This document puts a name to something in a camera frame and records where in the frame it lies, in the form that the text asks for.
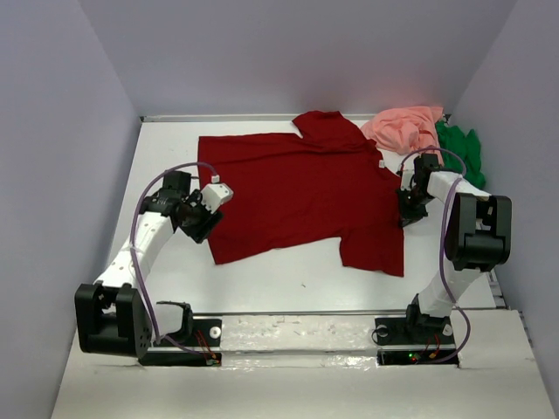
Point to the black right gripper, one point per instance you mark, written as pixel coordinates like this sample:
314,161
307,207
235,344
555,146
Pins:
407,216

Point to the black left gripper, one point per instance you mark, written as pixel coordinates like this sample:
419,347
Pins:
202,231

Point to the dark red t shirt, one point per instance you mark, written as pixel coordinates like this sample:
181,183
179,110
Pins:
323,180

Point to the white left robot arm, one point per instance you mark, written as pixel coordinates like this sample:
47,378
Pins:
115,315

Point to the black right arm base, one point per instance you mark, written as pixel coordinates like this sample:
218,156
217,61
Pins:
401,344

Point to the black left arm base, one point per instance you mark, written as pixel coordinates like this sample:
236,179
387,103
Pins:
201,349

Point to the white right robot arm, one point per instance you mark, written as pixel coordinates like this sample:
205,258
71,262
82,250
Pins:
475,235

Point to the pink crumpled t shirt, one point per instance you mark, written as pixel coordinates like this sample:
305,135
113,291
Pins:
406,129

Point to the green crumpled t shirt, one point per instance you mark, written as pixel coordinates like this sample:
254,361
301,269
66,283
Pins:
463,147

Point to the white front cover board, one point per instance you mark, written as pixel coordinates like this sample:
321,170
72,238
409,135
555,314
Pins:
497,377

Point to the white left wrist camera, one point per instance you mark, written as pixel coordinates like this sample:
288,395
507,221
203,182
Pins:
214,195

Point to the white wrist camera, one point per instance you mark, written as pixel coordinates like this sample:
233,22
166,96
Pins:
214,195
405,168

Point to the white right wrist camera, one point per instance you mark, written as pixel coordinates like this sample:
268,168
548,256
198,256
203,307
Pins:
405,168

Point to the aluminium front rail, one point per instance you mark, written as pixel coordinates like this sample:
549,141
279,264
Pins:
381,313

